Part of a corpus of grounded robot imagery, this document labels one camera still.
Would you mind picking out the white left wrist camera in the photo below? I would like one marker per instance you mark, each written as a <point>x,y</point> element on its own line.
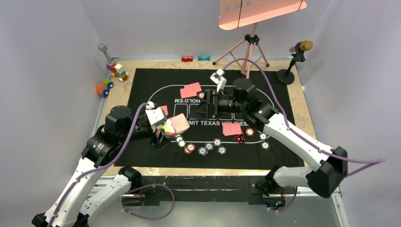
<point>156,116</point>

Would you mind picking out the gold microphone on stand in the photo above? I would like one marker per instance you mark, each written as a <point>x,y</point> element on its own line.
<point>287,77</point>

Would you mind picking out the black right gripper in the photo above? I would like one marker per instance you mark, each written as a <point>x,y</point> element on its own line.
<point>209,106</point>

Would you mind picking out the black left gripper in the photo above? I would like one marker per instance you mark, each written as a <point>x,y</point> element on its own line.
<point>159,142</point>

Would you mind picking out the orange toy wheel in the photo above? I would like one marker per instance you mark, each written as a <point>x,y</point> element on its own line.
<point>103,89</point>

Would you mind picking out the red toy block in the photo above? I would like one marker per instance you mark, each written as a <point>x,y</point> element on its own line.
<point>187,58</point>

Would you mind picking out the red triangular dealer button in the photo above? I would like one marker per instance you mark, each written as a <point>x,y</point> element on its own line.
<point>240,139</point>

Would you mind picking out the red playing card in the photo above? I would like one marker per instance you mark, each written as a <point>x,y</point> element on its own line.
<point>165,109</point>
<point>187,93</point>
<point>231,128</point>
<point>193,87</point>

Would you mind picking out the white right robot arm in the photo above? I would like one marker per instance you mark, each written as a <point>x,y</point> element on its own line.
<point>326,167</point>

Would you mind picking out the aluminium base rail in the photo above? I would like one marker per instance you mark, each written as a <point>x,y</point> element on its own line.
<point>201,188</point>

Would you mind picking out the colourful toy block train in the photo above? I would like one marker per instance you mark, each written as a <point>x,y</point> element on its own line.
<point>116,69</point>

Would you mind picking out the pink music stand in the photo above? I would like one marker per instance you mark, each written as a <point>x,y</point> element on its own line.
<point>234,14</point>

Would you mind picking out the red poker chip stack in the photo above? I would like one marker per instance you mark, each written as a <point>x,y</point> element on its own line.
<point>189,148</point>

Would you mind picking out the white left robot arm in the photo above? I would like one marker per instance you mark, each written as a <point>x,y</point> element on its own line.
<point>76,207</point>

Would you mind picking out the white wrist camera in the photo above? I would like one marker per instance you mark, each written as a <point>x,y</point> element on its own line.
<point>219,79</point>
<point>156,116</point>

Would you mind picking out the teal toy block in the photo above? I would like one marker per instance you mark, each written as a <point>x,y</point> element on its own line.
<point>203,58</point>

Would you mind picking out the black poker felt mat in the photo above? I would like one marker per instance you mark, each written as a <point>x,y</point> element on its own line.
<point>163,86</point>

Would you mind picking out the red playing card box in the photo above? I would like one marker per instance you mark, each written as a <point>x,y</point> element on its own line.
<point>176,125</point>

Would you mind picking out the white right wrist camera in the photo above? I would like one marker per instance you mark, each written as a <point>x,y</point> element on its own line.
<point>219,79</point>

